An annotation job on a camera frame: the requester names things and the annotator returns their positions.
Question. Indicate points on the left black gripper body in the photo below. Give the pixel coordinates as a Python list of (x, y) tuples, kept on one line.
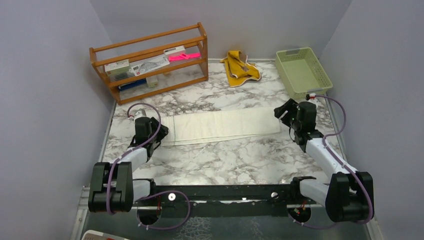
[(155, 126)]

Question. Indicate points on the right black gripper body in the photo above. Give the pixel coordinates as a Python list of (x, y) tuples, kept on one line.
[(290, 118)]

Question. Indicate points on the white towel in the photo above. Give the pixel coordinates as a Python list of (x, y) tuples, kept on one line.
[(218, 126)]

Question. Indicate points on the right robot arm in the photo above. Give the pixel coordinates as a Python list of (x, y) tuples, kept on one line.
[(349, 196)]

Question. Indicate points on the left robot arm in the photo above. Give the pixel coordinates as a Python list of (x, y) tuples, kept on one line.
[(111, 185)]

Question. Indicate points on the green plastic basket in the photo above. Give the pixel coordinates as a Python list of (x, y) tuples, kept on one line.
[(301, 72)]

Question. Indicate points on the small white green box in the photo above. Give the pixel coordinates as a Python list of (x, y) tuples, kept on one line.
[(152, 81)]

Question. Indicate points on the blue box on shelf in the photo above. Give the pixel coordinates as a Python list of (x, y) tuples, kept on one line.
[(130, 85)]

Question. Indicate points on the wooden shelf rack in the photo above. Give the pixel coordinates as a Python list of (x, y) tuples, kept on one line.
[(172, 77)]

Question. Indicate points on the clear protractor ruler pack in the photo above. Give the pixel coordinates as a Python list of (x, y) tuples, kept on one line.
[(148, 65)]

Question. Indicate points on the white box with red label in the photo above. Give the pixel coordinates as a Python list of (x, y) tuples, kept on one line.
[(117, 69)]

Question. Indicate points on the yellow towel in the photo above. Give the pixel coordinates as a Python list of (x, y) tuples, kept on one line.
[(238, 70)]

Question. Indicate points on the pink ruler set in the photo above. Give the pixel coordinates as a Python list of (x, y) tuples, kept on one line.
[(184, 56)]

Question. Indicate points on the white pack behind pink ruler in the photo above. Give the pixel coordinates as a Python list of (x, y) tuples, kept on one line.
[(175, 51)]

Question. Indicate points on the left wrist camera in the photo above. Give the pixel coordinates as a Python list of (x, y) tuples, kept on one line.
[(141, 113)]

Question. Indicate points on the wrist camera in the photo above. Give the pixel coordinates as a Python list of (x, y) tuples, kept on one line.
[(141, 113), (311, 98)]

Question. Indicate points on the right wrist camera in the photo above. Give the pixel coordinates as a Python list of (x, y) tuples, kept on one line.
[(311, 98)]

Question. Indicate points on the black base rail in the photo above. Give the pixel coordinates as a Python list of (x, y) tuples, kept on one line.
[(220, 201)]

